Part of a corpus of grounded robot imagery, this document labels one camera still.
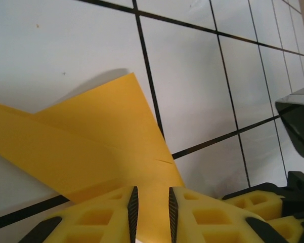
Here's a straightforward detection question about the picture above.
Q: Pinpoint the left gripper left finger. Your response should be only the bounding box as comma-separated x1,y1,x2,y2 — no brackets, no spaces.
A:
19,186,140,243

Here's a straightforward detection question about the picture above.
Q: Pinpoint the yellow paper sheet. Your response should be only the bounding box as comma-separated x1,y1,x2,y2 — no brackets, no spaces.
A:
0,72,187,243

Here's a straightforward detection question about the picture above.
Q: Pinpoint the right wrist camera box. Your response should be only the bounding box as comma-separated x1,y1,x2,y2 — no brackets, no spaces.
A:
274,85,304,163

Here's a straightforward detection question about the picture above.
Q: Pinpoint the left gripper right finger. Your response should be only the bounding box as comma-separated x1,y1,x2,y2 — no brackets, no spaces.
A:
168,186,292,243

